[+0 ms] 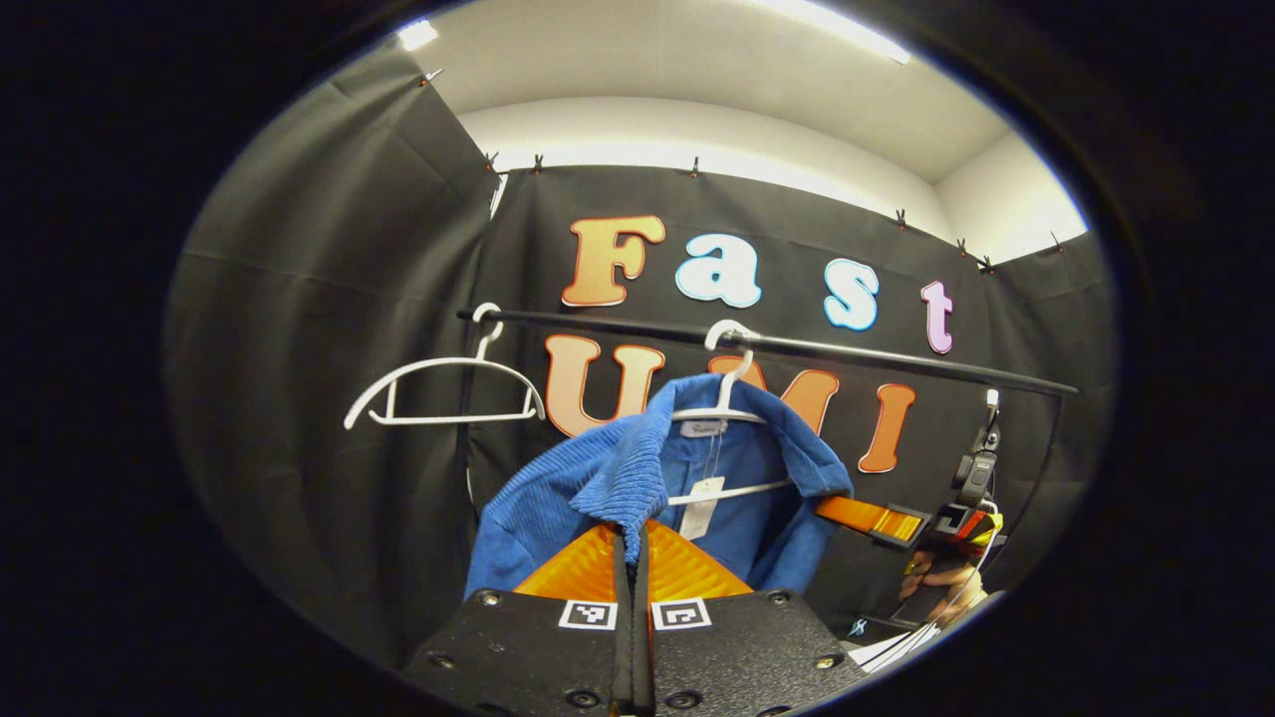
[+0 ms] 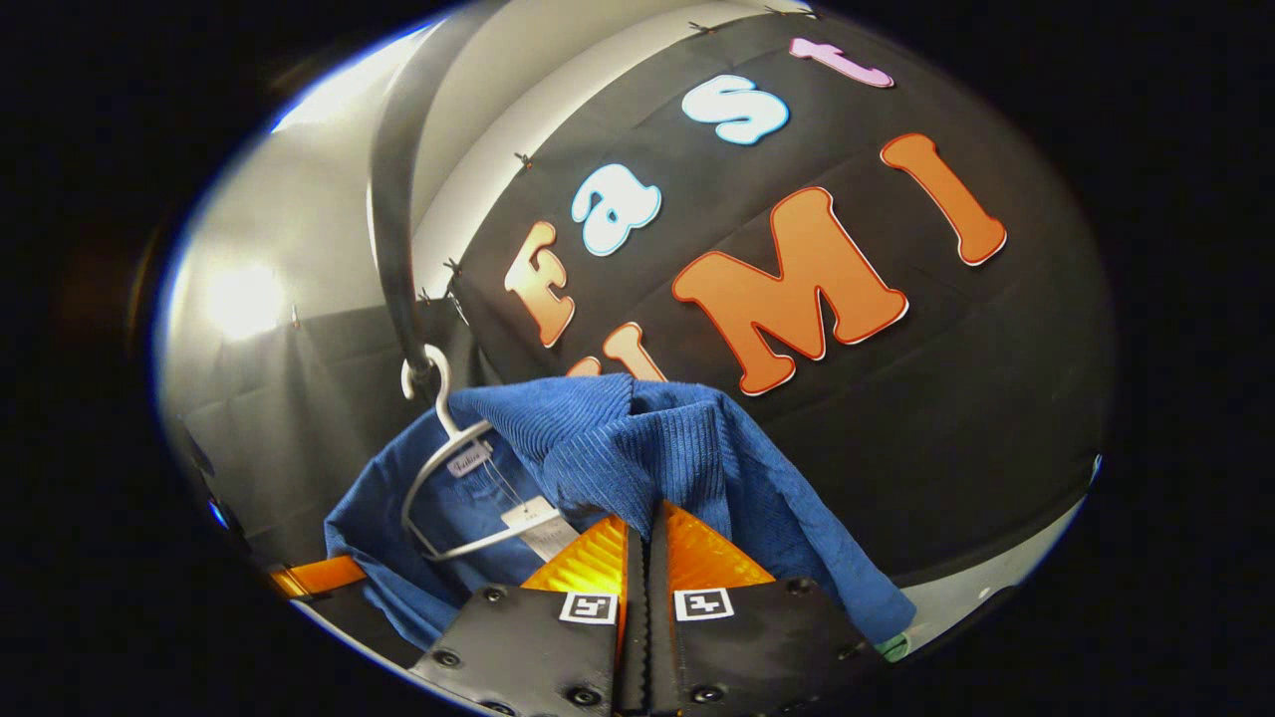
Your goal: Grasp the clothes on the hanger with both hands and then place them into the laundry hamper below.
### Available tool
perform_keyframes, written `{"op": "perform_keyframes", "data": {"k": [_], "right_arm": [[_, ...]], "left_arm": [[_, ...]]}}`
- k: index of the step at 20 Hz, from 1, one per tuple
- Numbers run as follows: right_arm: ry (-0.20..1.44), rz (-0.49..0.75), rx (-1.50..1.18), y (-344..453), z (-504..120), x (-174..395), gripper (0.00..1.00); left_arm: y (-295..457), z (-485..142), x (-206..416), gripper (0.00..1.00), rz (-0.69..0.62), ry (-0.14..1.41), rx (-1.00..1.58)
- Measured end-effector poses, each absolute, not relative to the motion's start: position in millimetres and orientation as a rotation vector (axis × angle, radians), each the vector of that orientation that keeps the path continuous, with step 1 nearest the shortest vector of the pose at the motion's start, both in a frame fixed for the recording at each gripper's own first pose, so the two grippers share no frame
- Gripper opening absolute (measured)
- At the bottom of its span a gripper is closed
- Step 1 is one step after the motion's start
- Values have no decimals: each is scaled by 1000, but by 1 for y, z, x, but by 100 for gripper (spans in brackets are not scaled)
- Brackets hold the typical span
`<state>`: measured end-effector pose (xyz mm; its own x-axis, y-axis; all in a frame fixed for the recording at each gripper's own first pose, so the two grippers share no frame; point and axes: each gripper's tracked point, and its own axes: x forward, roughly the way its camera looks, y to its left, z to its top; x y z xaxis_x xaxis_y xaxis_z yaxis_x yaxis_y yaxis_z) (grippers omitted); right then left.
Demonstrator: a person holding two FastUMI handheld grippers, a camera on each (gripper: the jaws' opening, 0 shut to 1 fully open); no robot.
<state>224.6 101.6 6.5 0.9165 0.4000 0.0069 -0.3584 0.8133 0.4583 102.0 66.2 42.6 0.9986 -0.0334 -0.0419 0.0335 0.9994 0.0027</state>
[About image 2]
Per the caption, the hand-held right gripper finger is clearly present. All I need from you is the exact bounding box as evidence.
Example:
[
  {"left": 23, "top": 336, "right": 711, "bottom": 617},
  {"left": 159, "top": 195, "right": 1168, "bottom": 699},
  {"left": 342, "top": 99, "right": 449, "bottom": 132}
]
[
  {"left": 410, "top": 513, "right": 647, "bottom": 717},
  {"left": 646, "top": 500, "right": 886, "bottom": 717}
]

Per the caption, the blue corduroy jacket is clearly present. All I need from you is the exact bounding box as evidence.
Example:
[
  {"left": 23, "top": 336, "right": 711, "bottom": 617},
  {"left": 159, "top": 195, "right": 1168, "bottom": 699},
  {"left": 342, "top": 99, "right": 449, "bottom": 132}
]
[{"left": 324, "top": 373, "right": 917, "bottom": 653}]

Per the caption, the white plastic hanger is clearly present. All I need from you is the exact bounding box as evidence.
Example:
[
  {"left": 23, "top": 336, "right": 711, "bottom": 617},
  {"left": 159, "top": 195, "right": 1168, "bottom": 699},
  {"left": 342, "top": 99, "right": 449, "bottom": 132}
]
[{"left": 400, "top": 344, "right": 581, "bottom": 564}]

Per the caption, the black clothes rack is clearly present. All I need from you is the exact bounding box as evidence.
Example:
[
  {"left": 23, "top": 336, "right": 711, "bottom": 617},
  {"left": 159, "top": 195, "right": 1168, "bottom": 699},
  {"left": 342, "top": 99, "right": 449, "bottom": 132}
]
[{"left": 367, "top": 15, "right": 449, "bottom": 399}]

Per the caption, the small ceiling light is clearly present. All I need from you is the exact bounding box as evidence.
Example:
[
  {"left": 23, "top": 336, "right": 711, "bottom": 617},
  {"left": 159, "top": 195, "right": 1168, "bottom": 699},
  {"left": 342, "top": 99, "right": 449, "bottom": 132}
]
[{"left": 204, "top": 261, "right": 290, "bottom": 342}]

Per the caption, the black backdrop cloth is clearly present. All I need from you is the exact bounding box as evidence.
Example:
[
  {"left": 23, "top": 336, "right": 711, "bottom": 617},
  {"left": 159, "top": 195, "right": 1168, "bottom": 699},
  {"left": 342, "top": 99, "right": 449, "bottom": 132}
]
[{"left": 179, "top": 0, "right": 1117, "bottom": 589}]

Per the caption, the long ceiling light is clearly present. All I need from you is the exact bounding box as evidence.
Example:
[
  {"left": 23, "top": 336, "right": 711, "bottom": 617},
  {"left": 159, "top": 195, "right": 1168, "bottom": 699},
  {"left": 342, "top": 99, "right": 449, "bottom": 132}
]
[{"left": 271, "top": 25, "right": 434, "bottom": 135}]

